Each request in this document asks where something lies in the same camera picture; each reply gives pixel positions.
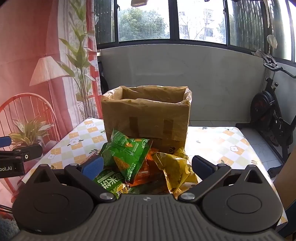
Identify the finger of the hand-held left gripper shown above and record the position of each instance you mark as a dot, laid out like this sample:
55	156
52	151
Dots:
30	153
4	141

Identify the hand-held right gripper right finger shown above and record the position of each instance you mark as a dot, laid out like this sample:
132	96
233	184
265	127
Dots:
203	168

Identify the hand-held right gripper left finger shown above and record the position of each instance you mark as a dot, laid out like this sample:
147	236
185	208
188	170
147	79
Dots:
93	166

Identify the green packet large white print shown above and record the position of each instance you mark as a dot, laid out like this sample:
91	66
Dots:
108	183

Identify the yellow snack packet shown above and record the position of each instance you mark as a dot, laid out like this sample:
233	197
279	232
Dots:
175	171

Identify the green snack packet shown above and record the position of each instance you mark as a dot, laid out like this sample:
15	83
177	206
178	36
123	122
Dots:
124	153

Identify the orange snack packet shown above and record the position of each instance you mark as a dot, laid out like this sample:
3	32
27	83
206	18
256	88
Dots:
143	173

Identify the brown cardboard box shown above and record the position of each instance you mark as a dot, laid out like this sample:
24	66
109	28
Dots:
148	120

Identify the checkered floral tablecloth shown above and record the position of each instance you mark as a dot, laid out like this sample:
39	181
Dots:
219	143

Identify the blue fuzzy cloth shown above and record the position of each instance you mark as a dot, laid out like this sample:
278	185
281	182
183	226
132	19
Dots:
7	229

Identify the brown cardboard sheet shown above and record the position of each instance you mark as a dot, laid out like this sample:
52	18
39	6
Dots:
286	185

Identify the black exercise bike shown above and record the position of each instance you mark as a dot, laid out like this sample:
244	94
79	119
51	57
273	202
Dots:
268	111

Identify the grey rag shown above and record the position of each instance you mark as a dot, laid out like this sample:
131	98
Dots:
262	53

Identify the white rounded object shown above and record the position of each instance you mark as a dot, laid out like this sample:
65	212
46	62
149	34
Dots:
271	40

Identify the hanging beige cloth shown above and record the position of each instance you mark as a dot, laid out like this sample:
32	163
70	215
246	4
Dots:
138	2

